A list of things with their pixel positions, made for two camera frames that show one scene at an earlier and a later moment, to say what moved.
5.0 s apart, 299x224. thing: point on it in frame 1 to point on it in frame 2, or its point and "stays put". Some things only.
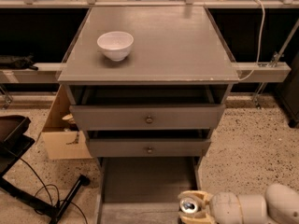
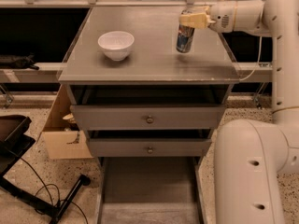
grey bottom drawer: [144, 189] stays put
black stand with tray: [14, 142] stays put
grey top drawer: [148, 107] stays put
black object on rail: [12, 63] stays put
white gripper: [224, 206] to [221, 17]
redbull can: [188, 206] to [185, 35]
